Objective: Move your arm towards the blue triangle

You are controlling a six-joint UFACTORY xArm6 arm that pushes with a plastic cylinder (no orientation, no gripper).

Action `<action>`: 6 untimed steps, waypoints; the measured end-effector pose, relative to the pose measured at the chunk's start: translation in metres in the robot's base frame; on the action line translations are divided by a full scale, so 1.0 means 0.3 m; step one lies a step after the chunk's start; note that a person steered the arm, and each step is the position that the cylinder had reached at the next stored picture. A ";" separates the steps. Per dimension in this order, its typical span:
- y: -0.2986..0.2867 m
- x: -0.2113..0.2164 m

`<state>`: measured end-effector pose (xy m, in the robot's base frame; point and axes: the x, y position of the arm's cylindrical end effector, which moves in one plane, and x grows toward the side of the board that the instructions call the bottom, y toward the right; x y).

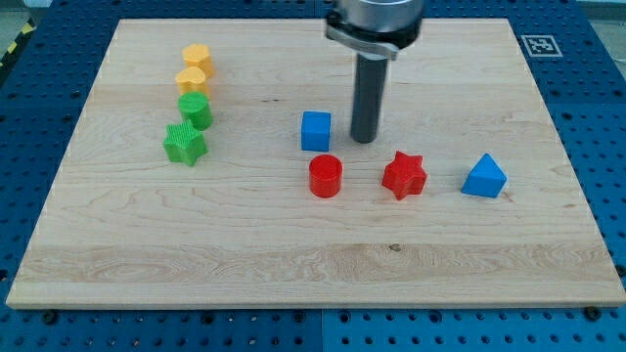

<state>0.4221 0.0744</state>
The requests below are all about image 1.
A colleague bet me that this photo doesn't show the yellow hexagon block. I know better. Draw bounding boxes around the yellow hexagon block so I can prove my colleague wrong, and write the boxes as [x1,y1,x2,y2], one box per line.
[182,43,215,77]

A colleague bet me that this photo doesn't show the green star block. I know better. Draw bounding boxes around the green star block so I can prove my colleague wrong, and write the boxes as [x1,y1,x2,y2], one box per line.
[163,120,207,166]

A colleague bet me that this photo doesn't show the red star block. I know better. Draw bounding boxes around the red star block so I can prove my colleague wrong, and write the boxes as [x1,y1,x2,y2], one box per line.
[381,151,427,200]

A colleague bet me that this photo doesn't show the blue triangle block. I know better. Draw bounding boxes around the blue triangle block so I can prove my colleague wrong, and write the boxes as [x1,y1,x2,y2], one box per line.
[461,154,508,198]

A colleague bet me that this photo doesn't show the black yellow hazard tape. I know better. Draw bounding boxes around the black yellow hazard tape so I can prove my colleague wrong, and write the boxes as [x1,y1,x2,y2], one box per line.
[1,18,36,73]

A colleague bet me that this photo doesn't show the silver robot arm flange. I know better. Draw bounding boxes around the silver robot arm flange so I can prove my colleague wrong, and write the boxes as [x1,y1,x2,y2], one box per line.
[325,0,425,61]

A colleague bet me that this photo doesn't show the red cylinder block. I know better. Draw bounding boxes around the red cylinder block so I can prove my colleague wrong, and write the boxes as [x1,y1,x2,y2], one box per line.
[309,154,343,198]

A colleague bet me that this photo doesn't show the blue cube block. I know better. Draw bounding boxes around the blue cube block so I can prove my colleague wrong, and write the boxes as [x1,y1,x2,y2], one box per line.
[300,110,332,152]

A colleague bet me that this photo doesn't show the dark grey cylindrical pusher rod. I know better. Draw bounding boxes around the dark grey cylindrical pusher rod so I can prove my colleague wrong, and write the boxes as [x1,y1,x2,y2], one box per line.
[350,54,388,144]

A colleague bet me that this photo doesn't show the yellow heart block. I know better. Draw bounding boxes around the yellow heart block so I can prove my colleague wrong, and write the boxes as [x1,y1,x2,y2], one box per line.
[175,66,210,98]

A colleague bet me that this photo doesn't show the white fiducial marker tag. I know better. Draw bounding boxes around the white fiducial marker tag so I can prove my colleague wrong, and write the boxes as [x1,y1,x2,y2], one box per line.
[521,34,562,58]

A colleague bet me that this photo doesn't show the green cylinder block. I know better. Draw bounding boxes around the green cylinder block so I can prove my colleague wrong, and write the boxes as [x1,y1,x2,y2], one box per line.
[177,92,213,131]

